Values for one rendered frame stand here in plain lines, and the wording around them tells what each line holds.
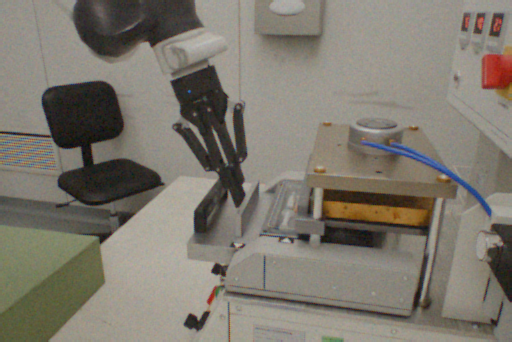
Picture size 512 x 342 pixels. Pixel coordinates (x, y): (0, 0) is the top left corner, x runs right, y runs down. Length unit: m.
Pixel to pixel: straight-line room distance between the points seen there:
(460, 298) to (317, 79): 1.69
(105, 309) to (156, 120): 1.71
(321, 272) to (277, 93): 1.72
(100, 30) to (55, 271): 0.44
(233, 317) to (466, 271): 0.31
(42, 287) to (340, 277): 0.51
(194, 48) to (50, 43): 2.21
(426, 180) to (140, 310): 0.60
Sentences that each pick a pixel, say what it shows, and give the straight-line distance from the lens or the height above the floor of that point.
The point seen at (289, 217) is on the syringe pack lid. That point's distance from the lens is 0.66.
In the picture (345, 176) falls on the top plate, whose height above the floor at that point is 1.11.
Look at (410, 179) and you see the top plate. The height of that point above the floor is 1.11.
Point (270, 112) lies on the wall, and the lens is 2.26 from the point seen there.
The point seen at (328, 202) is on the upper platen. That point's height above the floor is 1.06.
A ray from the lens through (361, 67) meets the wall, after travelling 2.17.
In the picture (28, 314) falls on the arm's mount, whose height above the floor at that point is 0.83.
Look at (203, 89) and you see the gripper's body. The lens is 0.66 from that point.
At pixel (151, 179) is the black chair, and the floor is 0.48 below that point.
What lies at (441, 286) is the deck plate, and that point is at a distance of 0.70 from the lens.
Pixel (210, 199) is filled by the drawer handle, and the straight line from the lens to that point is 0.71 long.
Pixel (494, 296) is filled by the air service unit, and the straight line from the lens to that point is 0.55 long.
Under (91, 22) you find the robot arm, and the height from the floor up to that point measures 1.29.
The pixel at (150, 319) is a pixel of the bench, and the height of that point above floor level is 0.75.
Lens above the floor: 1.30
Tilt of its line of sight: 22 degrees down
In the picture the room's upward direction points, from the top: straight up
